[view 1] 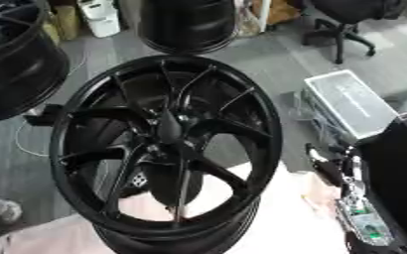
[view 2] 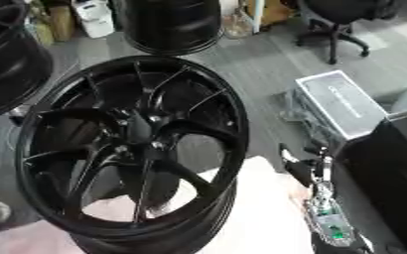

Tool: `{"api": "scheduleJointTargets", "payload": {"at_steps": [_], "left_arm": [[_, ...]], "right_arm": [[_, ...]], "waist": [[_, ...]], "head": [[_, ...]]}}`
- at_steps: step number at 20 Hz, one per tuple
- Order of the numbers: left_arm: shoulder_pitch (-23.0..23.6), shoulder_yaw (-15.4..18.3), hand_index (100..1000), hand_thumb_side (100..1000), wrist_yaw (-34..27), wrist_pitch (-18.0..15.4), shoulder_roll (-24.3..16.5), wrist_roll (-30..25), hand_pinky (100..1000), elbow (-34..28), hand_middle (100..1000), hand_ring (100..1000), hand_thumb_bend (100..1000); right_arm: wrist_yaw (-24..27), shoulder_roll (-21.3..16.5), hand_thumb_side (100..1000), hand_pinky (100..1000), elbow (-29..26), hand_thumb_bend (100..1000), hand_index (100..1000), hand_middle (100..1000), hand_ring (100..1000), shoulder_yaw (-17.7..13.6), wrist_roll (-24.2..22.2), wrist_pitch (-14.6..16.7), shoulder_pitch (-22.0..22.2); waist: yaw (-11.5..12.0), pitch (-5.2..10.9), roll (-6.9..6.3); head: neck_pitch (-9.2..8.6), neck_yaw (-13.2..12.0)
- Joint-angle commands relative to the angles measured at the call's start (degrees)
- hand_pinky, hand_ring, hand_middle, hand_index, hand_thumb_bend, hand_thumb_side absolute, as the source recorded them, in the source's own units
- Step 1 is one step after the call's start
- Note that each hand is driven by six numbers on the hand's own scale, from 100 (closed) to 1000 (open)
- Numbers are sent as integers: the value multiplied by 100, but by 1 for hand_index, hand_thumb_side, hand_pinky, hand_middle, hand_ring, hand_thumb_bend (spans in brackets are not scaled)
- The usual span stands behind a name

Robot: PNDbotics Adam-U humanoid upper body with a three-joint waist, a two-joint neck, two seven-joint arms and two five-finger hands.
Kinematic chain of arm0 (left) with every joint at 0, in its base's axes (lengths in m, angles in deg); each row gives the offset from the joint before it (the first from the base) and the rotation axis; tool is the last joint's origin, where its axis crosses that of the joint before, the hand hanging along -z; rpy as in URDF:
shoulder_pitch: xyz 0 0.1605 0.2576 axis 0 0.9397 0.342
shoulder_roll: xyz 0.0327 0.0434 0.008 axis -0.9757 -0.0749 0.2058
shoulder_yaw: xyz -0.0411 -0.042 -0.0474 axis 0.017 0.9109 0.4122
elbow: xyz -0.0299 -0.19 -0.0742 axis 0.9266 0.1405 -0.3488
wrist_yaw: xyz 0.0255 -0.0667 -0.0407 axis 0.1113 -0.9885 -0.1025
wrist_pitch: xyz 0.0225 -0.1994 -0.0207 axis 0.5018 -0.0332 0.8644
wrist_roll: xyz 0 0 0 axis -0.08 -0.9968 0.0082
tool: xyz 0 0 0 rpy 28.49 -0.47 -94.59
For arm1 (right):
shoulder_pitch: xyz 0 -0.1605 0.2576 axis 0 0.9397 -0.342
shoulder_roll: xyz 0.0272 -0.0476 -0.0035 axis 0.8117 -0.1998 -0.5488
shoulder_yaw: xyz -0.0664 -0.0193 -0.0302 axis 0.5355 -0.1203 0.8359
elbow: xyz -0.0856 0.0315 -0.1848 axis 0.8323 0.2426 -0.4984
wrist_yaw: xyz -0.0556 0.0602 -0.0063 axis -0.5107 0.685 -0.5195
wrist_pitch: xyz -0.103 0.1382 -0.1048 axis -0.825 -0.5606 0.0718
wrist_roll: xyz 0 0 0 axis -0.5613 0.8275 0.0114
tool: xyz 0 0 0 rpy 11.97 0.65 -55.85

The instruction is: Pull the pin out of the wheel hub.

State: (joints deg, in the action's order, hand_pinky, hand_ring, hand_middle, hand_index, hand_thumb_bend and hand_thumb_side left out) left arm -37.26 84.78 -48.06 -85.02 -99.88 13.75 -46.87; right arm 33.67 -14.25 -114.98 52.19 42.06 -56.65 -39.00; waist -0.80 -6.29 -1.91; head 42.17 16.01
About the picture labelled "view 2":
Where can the tan cardboard box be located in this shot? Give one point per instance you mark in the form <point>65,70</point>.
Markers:
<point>62,23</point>

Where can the white hub pin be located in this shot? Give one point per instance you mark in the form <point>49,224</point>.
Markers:
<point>120,149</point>
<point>154,118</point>
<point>122,122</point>
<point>157,145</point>

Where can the white appliance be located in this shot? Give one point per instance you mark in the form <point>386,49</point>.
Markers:
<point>94,16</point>

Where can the black hard case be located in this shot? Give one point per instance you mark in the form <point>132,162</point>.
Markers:
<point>392,172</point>

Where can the black office chair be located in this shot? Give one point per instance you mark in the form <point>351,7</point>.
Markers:
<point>334,20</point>

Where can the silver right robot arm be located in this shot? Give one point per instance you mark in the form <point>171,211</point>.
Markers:
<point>328,215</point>

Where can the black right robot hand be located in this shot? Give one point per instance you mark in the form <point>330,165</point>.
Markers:
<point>296,167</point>

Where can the grey rectangular box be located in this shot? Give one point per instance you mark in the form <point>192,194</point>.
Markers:
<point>340,99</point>

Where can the clear plastic container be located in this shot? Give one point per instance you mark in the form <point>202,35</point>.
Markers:
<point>237,25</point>

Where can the black spoked wheel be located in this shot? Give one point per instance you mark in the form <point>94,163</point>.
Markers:
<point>213,109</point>

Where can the black wheel rim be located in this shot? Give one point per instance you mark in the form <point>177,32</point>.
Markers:
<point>172,23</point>
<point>10,66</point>

